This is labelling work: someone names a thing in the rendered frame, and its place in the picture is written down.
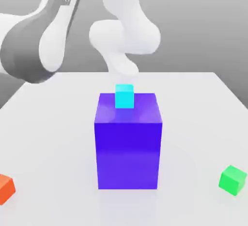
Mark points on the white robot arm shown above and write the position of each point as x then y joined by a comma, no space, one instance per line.
126,34

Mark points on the small cyan cube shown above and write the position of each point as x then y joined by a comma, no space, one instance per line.
124,98

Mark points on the small green cube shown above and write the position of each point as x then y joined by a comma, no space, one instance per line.
231,181

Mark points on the small orange cube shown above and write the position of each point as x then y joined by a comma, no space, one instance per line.
5,188

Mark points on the large purple box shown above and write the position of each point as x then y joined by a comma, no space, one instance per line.
127,152

